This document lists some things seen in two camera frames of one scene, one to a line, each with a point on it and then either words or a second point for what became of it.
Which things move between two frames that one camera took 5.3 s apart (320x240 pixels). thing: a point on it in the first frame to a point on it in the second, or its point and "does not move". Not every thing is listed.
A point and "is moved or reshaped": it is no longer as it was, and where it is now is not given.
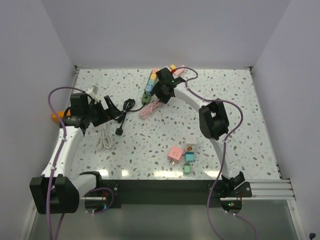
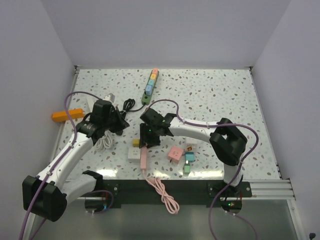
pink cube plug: (175, 154) does not move
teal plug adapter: (189, 157) does not move
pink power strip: (179, 71) to (143, 158)
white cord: (104, 141) does not move
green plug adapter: (187, 168) does not move
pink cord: (147, 110) is moved or reshaped
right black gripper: (156, 91) to (145, 139)
